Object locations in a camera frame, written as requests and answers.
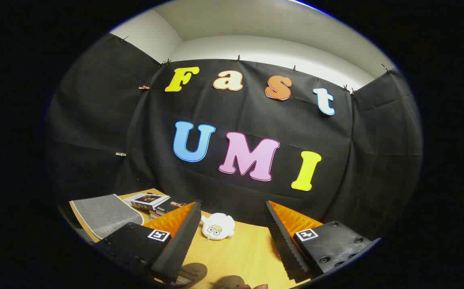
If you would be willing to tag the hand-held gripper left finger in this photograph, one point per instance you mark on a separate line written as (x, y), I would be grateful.
(175, 249)

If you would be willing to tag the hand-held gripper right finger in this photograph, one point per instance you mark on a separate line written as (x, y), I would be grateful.
(286, 245)

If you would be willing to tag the brown fuzzy shoe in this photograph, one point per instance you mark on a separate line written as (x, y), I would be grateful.
(229, 282)
(193, 272)

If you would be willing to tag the grey fabric storage box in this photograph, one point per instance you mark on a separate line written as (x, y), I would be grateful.
(105, 214)

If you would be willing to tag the white plush toy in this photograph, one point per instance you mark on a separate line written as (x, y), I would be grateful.
(217, 228)

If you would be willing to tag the white cover book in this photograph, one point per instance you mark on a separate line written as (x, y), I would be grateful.
(146, 200)

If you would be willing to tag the black backdrop cloth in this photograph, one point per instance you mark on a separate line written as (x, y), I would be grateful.
(256, 120)

